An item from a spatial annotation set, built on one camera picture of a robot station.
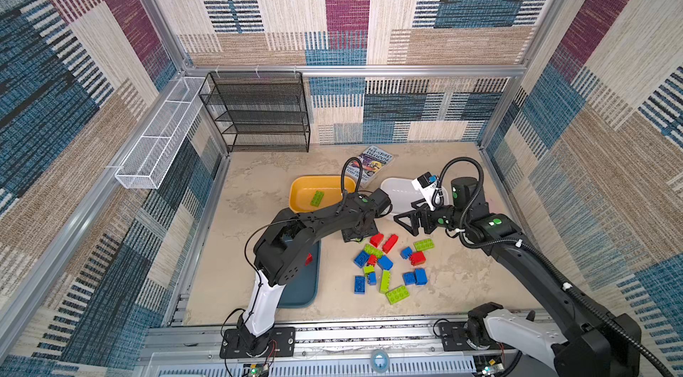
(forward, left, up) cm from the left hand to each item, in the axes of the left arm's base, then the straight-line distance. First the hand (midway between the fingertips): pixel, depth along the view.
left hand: (366, 233), depth 92 cm
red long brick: (-9, +18, +2) cm, 21 cm away
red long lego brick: (-3, -8, -1) cm, 9 cm away
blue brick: (-16, +3, -2) cm, 17 cm away
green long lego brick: (+15, +18, 0) cm, 23 cm away
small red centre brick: (-9, -1, 0) cm, 9 cm away
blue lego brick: (-8, +2, -1) cm, 9 cm away
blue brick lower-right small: (-15, -12, 0) cm, 20 cm away
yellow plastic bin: (+19, +20, -1) cm, 27 cm away
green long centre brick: (-6, -2, -1) cm, 6 cm away
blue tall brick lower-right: (-15, -16, 0) cm, 22 cm away
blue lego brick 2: (-10, -5, -1) cm, 11 cm away
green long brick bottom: (-20, -8, 0) cm, 21 cm away
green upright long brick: (-16, -5, +1) cm, 17 cm away
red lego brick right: (-8, -16, -2) cm, 18 cm away
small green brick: (-12, 0, 0) cm, 12 cm away
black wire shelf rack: (+46, +41, +17) cm, 64 cm away
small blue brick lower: (-15, -1, 0) cm, 15 cm away
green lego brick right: (-4, -19, -1) cm, 20 cm away
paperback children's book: (+32, -6, +2) cm, 33 cm away
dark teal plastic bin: (-18, +20, -3) cm, 27 cm away
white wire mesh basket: (+3, +59, +32) cm, 67 cm away
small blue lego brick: (-7, -13, 0) cm, 15 cm away
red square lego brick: (-3, -3, +2) cm, 5 cm away
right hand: (-3, -11, +17) cm, 21 cm away
